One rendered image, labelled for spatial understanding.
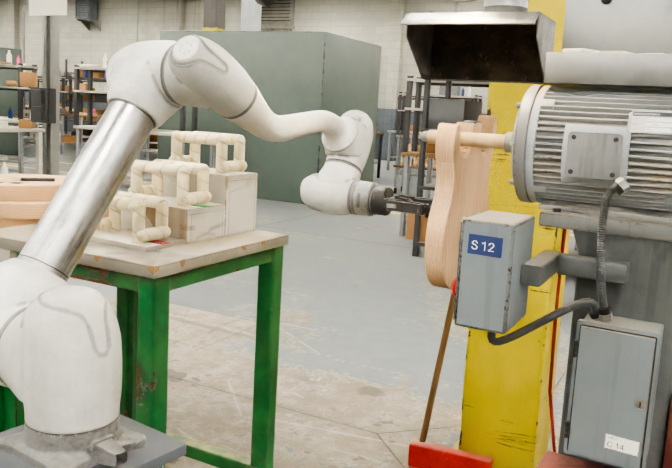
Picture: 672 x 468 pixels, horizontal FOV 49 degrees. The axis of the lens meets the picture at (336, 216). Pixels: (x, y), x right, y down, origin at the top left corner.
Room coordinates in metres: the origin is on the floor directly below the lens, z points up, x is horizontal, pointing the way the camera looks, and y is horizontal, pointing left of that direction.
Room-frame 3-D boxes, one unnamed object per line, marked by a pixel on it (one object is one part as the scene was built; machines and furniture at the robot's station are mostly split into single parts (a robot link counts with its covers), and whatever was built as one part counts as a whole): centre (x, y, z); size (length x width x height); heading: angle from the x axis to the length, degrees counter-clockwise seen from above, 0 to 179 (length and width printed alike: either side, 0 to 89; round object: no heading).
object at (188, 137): (2.12, 0.41, 1.20); 0.20 x 0.03 x 0.03; 61
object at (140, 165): (1.98, 0.49, 1.12); 0.20 x 0.03 x 0.03; 61
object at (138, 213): (1.80, 0.49, 0.99); 0.03 x 0.03 x 0.09
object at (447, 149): (1.65, -0.25, 1.24); 0.07 x 0.04 x 0.09; 153
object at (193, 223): (2.02, 0.47, 0.98); 0.27 x 0.16 x 0.09; 62
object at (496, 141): (1.67, -0.29, 1.25); 0.18 x 0.03 x 0.03; 63
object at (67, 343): (1.20, 0.44, 0.87); 0.18 x 0.16 x 0.22; 58
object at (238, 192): (2.15, 0.39, 1.02); 0.27 x 0.15 x 0.17; 62
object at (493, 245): (1.34, -0.38, 0.99); 0.24 x 0.21 x 0.26; 63
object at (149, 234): (1.83, 0.46, 0.96); 0.11 x 0.03 x 0.03; 152
